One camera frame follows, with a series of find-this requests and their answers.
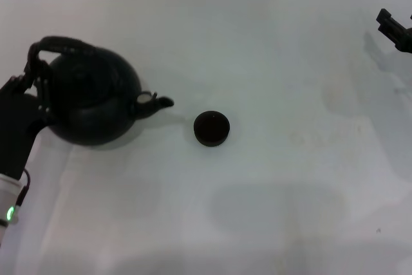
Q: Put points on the small dark brown teacup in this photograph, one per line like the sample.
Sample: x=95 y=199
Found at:
x=211 y=128

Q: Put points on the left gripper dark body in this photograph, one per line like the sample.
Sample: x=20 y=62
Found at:
x=16 y=127

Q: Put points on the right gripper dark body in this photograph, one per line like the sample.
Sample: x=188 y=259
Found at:
x=407 y=41

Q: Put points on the black teapot lid with knob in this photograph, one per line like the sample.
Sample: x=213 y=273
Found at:
x=87 y=83

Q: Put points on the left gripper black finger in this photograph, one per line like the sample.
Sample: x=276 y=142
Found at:
x=14 y=83
x=43 y=94

